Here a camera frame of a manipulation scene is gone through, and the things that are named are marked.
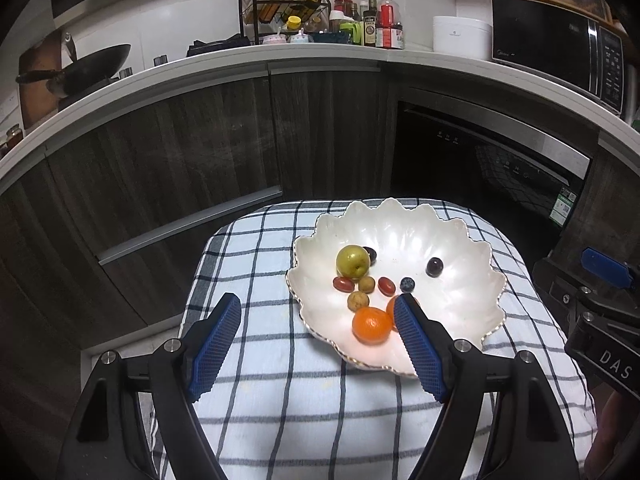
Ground dark blueberry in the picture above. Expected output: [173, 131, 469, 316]
[400, 276, 416, 292]

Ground dark purple grape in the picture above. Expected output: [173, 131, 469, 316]
[425, 257, 444, 278]

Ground red cherry tomato back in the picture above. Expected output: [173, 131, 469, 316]
[378, 276, 396, 297]

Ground red cherry tomato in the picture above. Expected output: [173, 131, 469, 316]
[378, 276, 396, 297]
[332, 276, 356, 294]

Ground brown longan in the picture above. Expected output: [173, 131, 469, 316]
[358, 275, 376, 294]
[347, 290, 370, 312]

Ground red cherry tomato front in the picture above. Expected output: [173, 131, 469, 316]
[332, 276, 356, 294]

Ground dark cherry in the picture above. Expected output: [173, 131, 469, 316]
[363, 246, 378, 266]

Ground yellow-green round fruit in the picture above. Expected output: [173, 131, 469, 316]
[335, 245, 371, 281]

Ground orange mandarin right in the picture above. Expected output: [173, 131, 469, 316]
[386, 292, 421, 332]

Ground orange mandarin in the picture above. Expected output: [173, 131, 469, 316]
[386, 292, 421, 332]
[352, 307, 394, 346]

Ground orange mandarin left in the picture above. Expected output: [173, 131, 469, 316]
[352, 307, 394, 346]

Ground blue checked white cloth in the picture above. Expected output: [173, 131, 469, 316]
[180, 198, 597, 479]

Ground white scalloped ceramic bowl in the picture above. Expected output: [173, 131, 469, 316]
[285, 198, 506, 377]

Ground dark wood cabinet drawers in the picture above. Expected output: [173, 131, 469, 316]
[1, 68, 395, 434]

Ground built-in black dishwasher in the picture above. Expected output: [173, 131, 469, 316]
[390, 90, 590, 266]

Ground black microwave oven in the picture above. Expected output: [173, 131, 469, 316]
[491, 0, 625, 115]

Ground white rice cooker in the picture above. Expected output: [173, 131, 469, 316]
[433, 15, 492, 61]

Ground wooden cutting board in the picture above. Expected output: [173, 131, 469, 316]
[18, 29, 64, 129]

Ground black wok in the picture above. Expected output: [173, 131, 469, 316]
[15, 44, 131, 99]

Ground red liquid plastic bottle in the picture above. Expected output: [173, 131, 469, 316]
[376, 0, 405, 50]

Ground dark soy sauce bottle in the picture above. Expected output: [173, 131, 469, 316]
[362, 0, 378, 47]

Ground black wire spice rack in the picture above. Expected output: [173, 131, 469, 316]
[238, 0, 332, 44]

